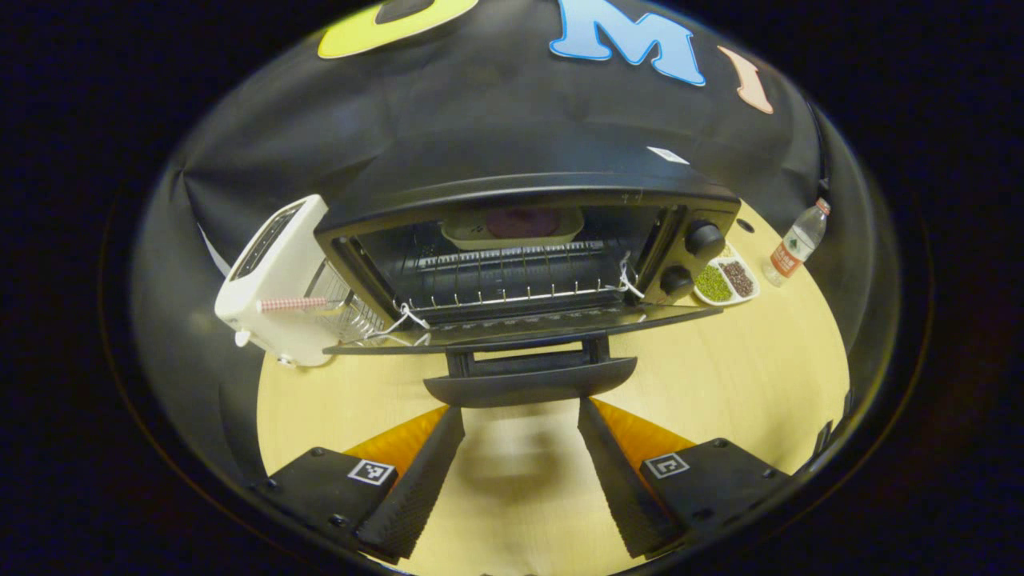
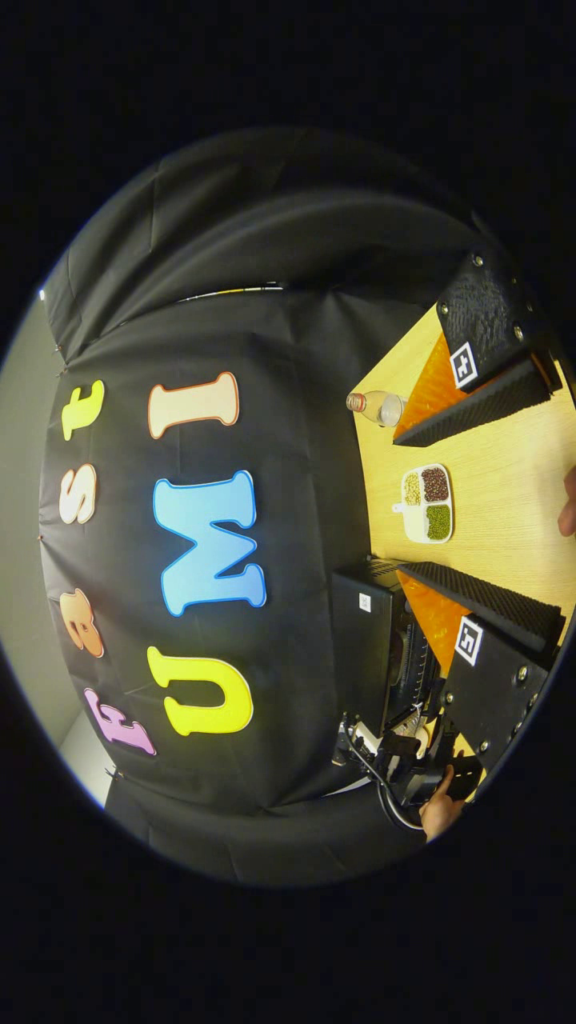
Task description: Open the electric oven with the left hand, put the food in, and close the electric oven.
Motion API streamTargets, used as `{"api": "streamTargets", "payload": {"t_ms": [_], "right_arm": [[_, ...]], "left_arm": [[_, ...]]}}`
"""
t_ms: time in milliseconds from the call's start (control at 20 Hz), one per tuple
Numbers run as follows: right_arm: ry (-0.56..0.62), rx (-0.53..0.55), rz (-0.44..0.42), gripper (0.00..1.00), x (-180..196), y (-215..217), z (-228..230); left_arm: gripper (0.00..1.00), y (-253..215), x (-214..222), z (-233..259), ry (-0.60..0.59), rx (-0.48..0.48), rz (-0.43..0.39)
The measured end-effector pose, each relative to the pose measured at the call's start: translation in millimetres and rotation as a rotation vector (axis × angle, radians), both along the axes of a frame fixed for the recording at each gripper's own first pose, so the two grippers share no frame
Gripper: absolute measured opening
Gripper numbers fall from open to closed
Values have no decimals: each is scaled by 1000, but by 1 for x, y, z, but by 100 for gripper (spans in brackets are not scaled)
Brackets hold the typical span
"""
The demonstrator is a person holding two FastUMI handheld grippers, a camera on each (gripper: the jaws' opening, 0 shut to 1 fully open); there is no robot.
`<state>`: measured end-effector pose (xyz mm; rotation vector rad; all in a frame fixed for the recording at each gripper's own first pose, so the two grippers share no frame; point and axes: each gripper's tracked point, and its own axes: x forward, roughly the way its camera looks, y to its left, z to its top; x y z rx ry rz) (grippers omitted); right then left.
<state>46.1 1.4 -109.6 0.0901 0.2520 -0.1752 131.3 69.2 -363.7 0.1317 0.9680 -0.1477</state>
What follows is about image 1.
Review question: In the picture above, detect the pink round food slice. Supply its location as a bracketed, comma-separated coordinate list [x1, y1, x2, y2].
[485, 208, 562, 239]

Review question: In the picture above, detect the pile of green mung beans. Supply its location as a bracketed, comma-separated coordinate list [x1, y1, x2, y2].
[694, 266, 733, 303]

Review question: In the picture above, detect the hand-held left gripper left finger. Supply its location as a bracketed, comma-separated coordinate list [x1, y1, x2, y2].
[252, 404, 466, 561]

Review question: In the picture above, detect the clear plastic water bottle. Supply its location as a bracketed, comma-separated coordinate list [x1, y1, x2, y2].
[762, 198, 833, 287]

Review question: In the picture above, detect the black electric oven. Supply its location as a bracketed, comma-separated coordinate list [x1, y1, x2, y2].
[314, 170, 742, 409]

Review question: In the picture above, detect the white divided tray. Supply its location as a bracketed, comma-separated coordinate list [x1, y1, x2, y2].
[693, 244, 761, 307]

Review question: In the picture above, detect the wire toaster basket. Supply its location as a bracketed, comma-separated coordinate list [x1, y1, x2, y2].
[258, 258, 390, 346]

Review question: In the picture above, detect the oven wire rack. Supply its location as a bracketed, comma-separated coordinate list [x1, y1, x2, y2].
[398, 240, 633, 313]

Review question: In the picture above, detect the white toaster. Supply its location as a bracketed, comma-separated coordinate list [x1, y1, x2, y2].
[214, 194, 353, 367]

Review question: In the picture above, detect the pile of dark red beans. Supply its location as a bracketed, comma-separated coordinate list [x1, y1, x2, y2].
[722, 260, 755, 298]

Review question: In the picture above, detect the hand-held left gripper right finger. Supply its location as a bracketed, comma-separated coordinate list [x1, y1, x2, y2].
[578, 398, 793, 559]

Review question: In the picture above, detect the black backdrop cloth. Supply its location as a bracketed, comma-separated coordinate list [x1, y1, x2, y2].
[132, 0, 897, 481]

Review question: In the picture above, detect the pale square plate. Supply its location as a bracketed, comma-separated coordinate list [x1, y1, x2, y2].
[441, 206, 586, 251]

